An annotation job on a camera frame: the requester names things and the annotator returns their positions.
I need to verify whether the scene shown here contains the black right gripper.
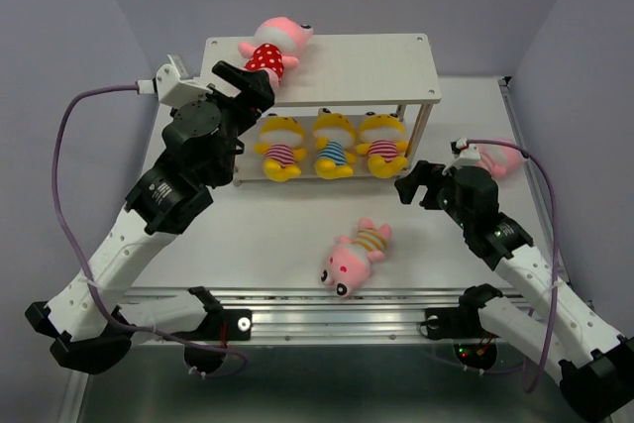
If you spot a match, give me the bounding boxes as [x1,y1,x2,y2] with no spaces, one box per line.
[393,159,473,230]

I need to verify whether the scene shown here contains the pink frog toy polka dots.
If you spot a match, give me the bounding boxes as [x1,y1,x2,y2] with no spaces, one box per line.
[238,17,314,90]

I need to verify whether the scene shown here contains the yellow frog toy pink stripes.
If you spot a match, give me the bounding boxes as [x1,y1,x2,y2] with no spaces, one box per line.
[254,114,307,182]

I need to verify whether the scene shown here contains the yellow frog toy red stripes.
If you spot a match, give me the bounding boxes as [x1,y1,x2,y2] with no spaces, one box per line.
[356,112,408,179]

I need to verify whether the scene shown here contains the yellow frog toy blue stripes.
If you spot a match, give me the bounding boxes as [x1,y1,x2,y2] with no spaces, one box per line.
[312,108,357,180]

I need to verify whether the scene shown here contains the pink frog toy orange stripes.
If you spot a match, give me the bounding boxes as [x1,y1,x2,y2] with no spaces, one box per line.
[320,218,392,297]

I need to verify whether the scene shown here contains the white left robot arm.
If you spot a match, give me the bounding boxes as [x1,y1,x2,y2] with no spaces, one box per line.
[25,61,274,377]

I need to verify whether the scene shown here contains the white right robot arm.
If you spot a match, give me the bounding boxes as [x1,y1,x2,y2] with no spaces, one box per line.
[395,160,633,422]

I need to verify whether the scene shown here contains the white two-tier shelf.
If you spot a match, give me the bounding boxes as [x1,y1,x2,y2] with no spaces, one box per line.
[198,33,444,187]

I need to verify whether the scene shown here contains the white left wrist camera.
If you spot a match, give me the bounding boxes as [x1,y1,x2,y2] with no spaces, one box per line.
[136,54,211,109]

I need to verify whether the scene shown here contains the aluminium front rail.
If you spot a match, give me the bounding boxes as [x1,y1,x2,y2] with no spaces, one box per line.
[118,286,536,345]

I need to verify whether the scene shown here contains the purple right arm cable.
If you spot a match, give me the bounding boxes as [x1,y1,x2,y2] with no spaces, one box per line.
[465,138,559,394]

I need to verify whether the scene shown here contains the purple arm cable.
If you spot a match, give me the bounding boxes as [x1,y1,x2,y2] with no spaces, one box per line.
[52,83,249,379]
[465,138,559,394]

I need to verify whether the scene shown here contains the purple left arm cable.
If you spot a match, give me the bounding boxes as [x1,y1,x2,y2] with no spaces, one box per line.
[52,83,249,379]

